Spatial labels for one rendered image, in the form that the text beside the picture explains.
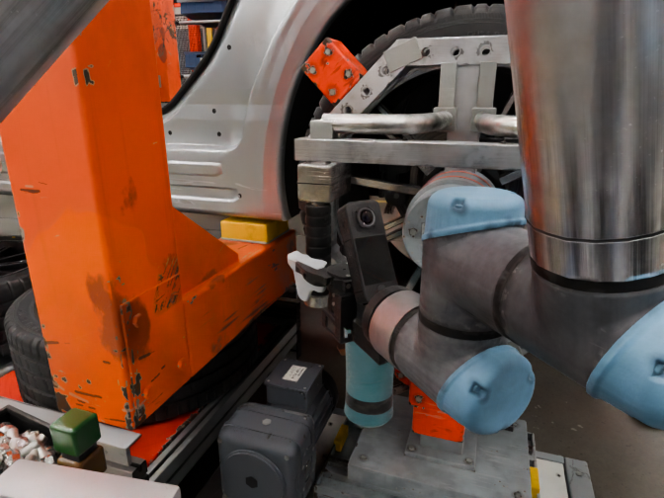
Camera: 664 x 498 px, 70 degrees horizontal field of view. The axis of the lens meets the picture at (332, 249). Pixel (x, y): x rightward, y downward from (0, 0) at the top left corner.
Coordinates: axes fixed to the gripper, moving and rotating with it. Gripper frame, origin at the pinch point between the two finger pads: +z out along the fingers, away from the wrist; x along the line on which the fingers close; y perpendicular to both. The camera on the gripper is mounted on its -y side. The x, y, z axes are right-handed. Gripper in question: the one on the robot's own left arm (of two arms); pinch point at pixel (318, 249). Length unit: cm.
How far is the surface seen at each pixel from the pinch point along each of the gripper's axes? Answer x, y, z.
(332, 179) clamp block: 0.9, -10.2, -2.6
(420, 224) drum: 13.6, -3.3, -5.1
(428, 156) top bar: 11.1, -13.4, -9.0
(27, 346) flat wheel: -47, 34, 60
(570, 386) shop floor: 121, 83, 39
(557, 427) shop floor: 97, 83, 26
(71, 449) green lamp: -33.6, 19.6, -2.4
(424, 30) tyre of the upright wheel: 26.5, -31.2, 14.3
